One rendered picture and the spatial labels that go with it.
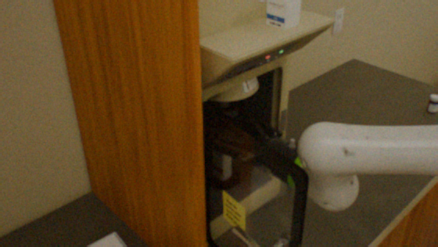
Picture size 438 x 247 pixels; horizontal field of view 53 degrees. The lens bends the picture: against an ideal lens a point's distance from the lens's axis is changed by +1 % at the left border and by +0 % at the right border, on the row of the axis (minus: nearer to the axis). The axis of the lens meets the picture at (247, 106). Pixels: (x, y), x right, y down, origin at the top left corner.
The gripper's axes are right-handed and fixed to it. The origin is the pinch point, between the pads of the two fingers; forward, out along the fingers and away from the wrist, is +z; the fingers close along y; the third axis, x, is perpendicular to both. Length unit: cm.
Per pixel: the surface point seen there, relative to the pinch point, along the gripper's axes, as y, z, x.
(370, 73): -108, 15, 26
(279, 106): -13.8, -7.3, -3.1
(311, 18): -10.2, -17.6, -31.2
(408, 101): -96, -10, 26
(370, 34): -137, 34, 18
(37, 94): 33.4, 33.1, -8.5
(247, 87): -0.3, -8.0, -14.1
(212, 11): 12.2, -10.2, -35.8
